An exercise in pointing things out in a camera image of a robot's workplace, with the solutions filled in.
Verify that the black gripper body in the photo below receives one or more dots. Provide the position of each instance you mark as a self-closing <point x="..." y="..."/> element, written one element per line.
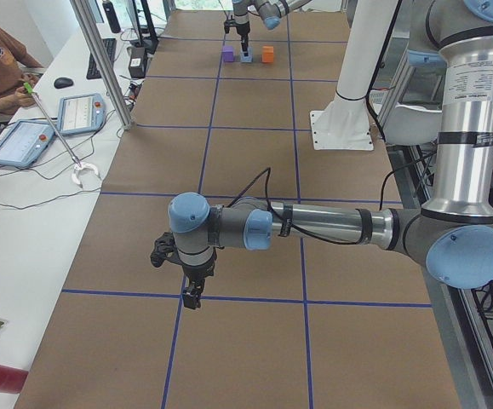
<point x="243" y="31"/>
<point x="197" y="272"/>

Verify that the light blue foam block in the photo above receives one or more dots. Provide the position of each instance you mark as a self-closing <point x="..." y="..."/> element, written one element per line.
<point x="246" y="56"/>

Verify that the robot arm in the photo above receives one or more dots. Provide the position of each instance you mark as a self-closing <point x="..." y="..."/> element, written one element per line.
<point x="270" y="14"/>
<point x="260" y="154"/>

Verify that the purple foam block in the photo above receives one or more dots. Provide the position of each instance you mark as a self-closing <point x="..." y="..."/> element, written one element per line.
<point x="228" y="53"/>

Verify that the orange foam block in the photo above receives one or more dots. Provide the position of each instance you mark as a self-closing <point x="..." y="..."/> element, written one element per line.
<point x="267" y="54"/>

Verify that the black power adapter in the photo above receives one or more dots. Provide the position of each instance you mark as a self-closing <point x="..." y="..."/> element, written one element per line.
<point x="137" y="62"/>

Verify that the reacher grabber stick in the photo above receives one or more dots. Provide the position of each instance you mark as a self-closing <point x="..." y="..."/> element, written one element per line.
<point x="78" y="164"/>

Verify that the far blue teach pendant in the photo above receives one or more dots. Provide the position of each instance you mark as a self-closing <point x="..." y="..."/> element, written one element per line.
<point x="81" y="114"/>

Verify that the blue teach pendant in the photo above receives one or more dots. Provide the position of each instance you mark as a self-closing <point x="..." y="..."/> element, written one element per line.
<point x="81" y="114"/>
<point x="25" y="141"/>

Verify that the black computer mouse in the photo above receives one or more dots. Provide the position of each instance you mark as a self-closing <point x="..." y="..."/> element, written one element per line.
<point x="63" y="82"/>

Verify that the near blue teach pendant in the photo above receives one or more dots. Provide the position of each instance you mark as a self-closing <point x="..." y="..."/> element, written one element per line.
<point x="25" y="141"/>

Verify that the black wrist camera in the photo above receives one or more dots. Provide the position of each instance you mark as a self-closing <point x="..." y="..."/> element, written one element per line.
<point x="164" y="250"/>

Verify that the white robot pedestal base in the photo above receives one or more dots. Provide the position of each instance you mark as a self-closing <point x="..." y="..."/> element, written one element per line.
<point x="345" y="123"/>

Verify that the aluminium frame post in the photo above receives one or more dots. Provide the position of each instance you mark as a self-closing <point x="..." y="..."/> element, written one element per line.
<point x="96" y="47"/>

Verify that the aluminium frame rail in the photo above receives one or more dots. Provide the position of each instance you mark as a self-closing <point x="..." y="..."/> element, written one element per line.
<point x="464" y="317"/>

